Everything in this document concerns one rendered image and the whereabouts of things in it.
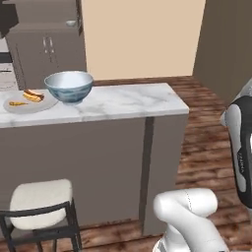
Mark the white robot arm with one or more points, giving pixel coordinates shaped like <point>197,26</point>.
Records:
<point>187,210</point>

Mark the grey counter island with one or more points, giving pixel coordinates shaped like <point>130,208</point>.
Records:
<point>98,154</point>

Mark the large blue-grey bowl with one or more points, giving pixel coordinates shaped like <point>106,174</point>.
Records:
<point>69,86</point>

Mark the grey plate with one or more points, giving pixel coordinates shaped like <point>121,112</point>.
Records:
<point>36,105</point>

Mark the brown grilled food piece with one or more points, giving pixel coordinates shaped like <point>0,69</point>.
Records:
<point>33,95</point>

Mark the small orange food piece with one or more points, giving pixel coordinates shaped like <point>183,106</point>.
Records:
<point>17,104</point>

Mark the grey cupboard run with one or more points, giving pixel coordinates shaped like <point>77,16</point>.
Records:
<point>49,49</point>

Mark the black stool with white cushion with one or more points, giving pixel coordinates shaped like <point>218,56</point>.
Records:
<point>39,206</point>

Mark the tall grey cabinet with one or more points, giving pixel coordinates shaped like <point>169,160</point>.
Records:
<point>224,46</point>

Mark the white oven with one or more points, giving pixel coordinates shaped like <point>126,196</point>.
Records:
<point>6,72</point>

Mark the dark range hood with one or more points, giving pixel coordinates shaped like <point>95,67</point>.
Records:
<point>7,16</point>

